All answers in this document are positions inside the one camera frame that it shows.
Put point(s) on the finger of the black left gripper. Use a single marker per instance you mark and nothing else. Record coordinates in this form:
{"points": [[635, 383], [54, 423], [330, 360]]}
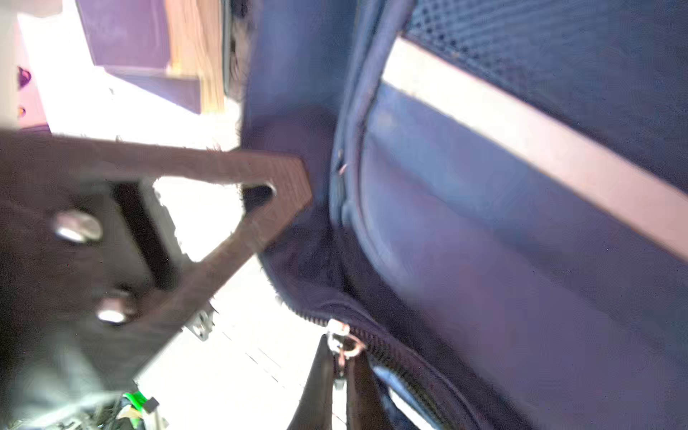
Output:
{"points": [[108, 249]]}

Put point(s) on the navy blue backpack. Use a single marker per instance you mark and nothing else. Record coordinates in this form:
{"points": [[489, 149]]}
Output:
{"points": [[500, 199]]}

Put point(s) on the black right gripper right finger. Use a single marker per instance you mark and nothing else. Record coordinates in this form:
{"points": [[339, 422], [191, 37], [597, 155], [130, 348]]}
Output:
{"points": [[365, 409]]}

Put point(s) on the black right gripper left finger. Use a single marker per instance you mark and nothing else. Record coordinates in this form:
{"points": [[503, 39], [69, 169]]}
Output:
{"points": [[315, 408]]}

